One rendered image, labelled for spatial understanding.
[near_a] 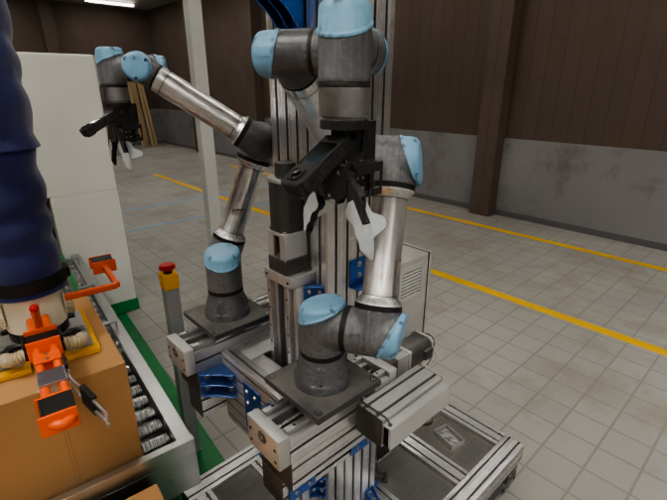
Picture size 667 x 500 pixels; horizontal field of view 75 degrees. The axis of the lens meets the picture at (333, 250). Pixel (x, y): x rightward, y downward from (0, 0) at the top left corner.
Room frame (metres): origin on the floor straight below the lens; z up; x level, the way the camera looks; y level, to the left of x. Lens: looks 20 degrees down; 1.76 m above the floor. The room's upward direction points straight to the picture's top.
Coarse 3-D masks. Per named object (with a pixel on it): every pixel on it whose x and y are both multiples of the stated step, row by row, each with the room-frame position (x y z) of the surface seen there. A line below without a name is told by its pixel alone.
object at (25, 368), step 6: (6, 330) 1.27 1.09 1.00; (6, 348) 1.17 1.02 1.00; (12, 348) 1.17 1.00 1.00; (18, 348) 1.21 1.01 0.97; (0, 354) 1.17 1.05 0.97; (18, 366) 1.11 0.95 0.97; (24, 366) 1.12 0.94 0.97; (30, 366) 1.12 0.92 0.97; (0, 372) 1.09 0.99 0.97; (6, 372) 1.09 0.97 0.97; (12, 372) 1.09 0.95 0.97; (18, 372) 1.09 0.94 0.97; (24, 372) 1.10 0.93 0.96; (30, 372) 1.11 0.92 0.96; (0, 378) 1.06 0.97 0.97; (6, 378) 1.07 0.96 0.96; (12, 378) 1.08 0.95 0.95
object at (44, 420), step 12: (48, 396) 0.81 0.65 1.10; (60, 396) 0.81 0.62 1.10; (72, 396) 0.81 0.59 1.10; (36, 408) 0.80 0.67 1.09; (48, 408) 0.77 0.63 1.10; (60, 408) 0.77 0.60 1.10; (72, 408) 0.78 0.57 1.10; (48, 420) 0.75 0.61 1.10; (48, 432) 0.74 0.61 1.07; (60, 432) 0.76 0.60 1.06
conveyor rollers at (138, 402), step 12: (84, 288) 2.56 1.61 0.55; (132, 384) 1.61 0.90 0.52; (132, 396) 1.53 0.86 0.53; (144, 396) 1.50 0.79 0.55; (144, 420) 1.39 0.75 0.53; (156, 420) 1.36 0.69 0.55; (144, 432) 1.31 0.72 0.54; (156, 432) 1.33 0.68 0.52; (144, 444) 1.23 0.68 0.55; (156, 444) 1.24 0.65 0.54
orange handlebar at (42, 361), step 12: (108, 276) 1.53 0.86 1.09; (96, 288) 1.42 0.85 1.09; (108, 288) 1.44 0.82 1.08; (48, 324) 1.16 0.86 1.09; (36, 348) 1.03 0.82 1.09; (36, 360) 0.97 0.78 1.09; (48, 360) 0.97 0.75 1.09; (60, 360) 0.98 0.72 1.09; (36, 372) 0.93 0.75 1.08; (60, 384) 0.88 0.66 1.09; (60, 420) 0.75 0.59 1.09; (72, 420) 0.76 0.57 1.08
